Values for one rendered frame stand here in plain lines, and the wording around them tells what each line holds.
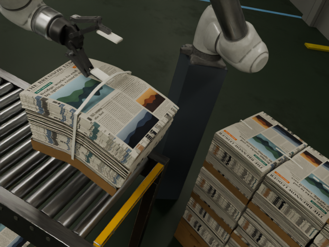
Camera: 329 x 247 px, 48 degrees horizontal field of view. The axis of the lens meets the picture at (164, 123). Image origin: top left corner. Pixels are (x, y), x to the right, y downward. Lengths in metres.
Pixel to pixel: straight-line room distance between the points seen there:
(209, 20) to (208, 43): 0.10
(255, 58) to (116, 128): 0.76
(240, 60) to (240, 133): 0.35
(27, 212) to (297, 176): 1.08
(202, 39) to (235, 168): 0.61
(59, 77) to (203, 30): 0.78
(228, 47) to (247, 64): 0.11
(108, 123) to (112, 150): 0.08
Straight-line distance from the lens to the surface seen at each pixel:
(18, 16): 1.18
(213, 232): 2.00
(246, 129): 1.78
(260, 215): 1.72
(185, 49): 1.82
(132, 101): 1.14
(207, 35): 1.73
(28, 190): 1.36
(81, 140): 1.11
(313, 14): 6.21
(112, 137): 1.02
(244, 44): 1.56
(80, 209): 1.30
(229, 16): 1.45
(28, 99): 1.17
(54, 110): 1.11
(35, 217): 1.27
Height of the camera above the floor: 1.83
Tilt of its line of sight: 38 degrees down
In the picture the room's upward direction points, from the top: 16 degrees clockwise
